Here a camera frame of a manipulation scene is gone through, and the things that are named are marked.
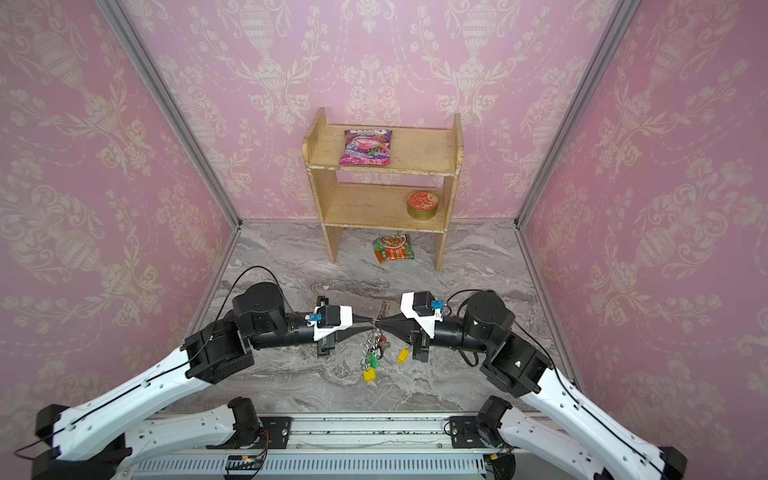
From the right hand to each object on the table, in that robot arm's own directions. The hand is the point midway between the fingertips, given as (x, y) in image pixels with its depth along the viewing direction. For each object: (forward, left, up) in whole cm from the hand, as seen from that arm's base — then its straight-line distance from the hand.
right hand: (381, 321), depth 55 cm
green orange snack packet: (+48, -4, -35) cm, 59 cm away
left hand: (0, +2, 0) cm, 2 cm away
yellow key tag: (-7, +3, -8) cm, 11 cm away
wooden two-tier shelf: (+65, -1, -16) cm, 67 cm away
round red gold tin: (+44, -13, -11) cm, 47 cm away
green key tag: (-6, +2, -3) cm, 7 cm away
